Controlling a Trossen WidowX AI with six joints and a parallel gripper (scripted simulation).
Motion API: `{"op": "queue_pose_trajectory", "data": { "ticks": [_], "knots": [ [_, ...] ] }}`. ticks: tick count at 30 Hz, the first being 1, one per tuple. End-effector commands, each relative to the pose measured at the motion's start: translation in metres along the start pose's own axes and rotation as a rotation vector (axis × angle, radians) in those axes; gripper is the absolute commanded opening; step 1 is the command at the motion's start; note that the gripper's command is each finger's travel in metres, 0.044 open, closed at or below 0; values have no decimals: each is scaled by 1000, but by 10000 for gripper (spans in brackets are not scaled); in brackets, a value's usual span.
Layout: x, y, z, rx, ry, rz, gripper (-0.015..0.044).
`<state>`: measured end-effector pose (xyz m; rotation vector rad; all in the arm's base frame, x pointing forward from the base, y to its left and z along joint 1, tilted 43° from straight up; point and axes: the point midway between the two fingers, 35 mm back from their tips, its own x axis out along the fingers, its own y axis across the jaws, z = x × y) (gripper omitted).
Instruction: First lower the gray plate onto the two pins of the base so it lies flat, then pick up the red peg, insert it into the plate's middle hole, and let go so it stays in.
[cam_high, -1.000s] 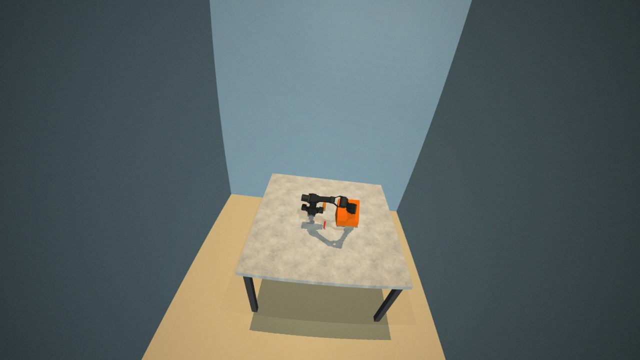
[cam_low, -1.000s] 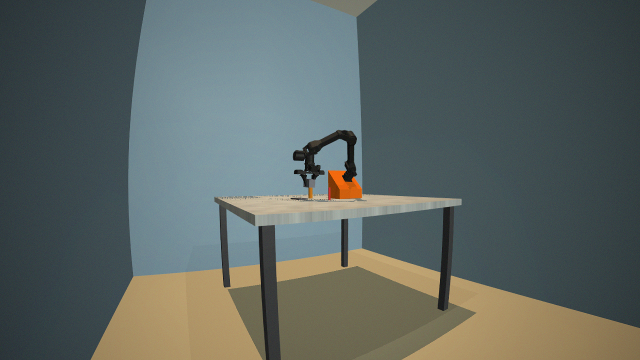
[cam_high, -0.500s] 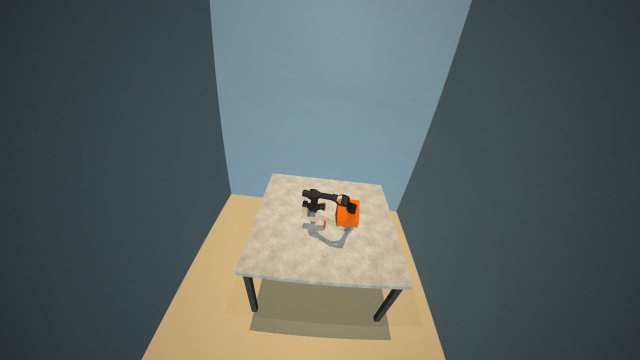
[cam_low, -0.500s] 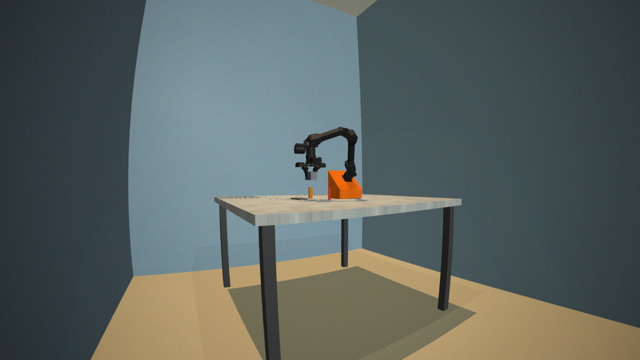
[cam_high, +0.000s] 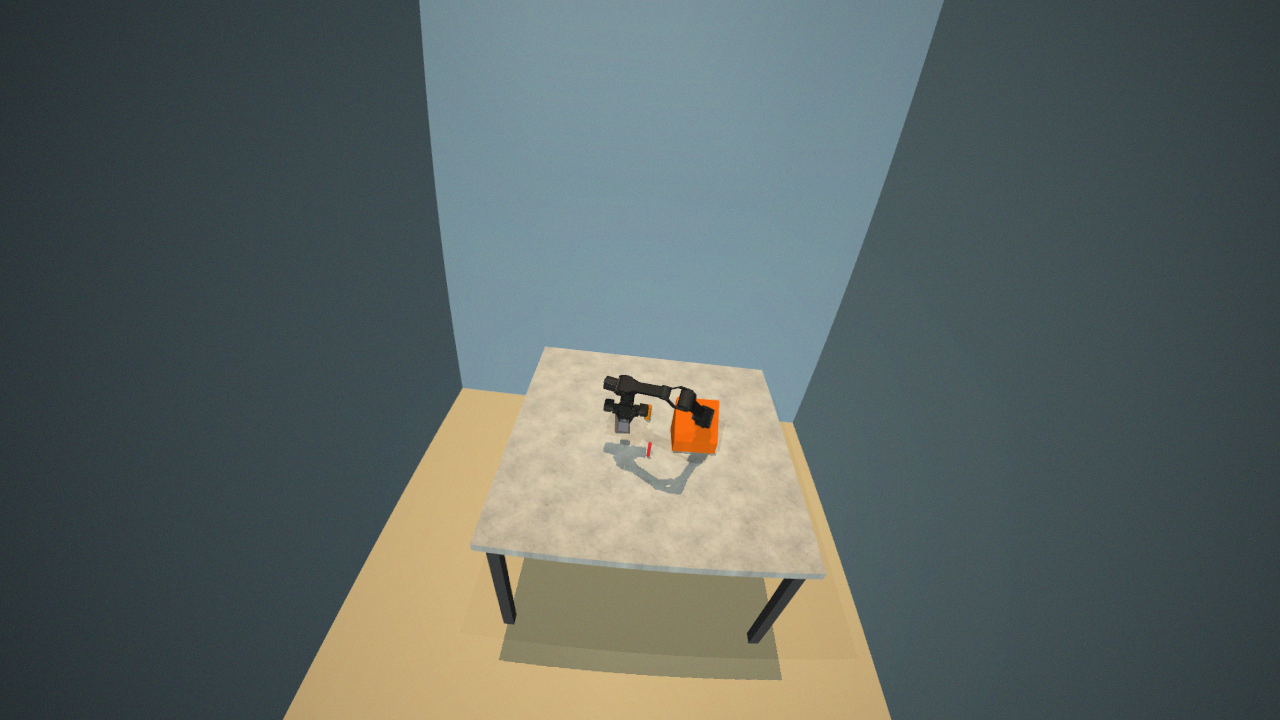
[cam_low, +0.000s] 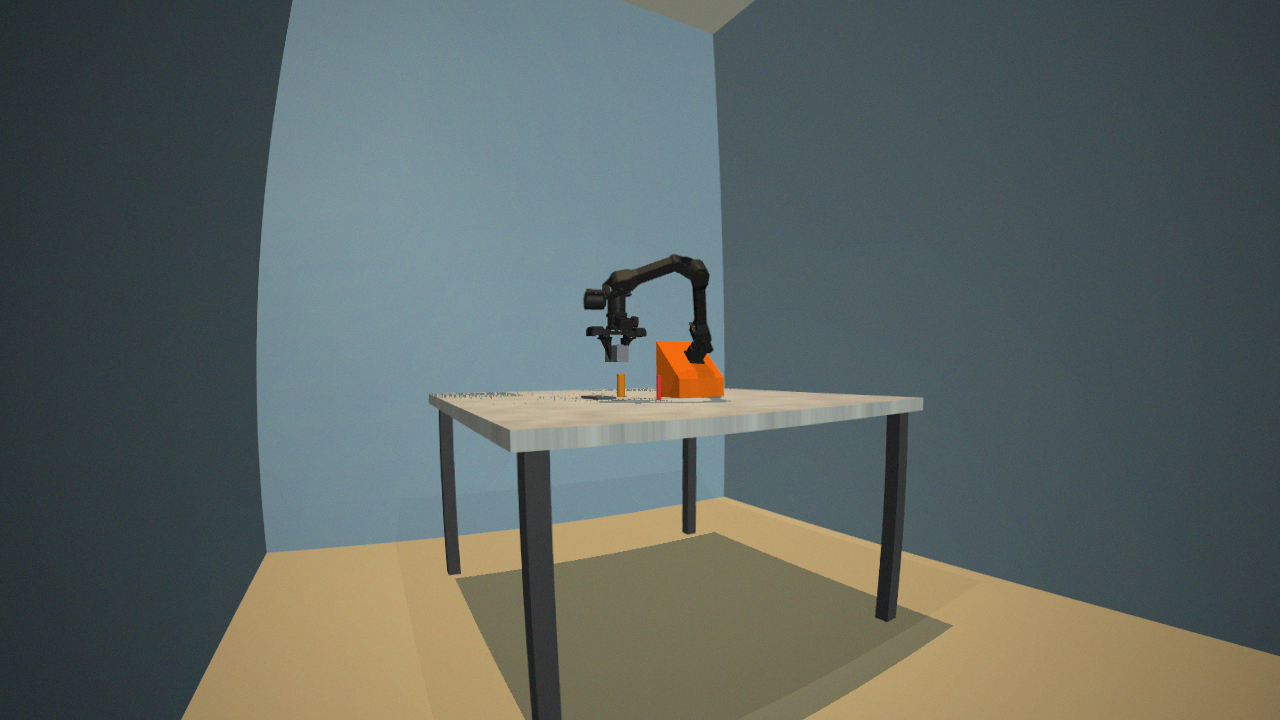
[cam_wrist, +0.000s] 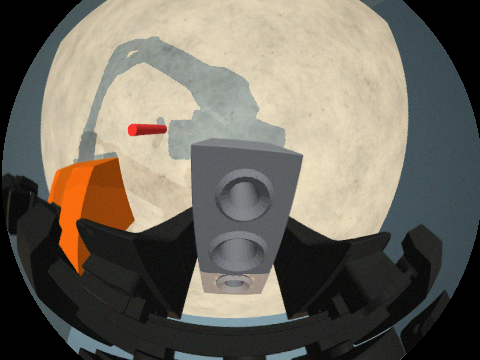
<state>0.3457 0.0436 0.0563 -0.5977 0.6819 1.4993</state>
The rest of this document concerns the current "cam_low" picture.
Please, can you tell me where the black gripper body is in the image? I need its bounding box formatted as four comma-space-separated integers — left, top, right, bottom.
586, 309, 646, 338

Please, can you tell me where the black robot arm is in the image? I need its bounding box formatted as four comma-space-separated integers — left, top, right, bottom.
582, 254, 714, 364

